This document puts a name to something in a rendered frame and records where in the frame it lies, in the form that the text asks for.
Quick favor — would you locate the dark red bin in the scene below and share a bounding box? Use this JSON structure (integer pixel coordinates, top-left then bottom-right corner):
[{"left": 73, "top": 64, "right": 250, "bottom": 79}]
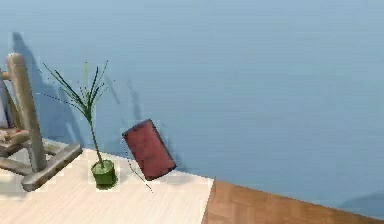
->
[{"left": 121, "top": 118, "right": 177, "bottom": 182}]

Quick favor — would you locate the green potted house plant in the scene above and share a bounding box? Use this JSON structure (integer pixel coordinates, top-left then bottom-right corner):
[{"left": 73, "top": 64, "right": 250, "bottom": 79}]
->
[{"left": 39, "top": 60, "right": 118, "bottom": 190}]

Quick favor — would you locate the pale wooden rack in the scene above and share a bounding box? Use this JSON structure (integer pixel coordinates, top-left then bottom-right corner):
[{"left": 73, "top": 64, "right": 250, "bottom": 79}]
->
[{"left": 0, "top": 52, "right": 84, "bottom": 193}]

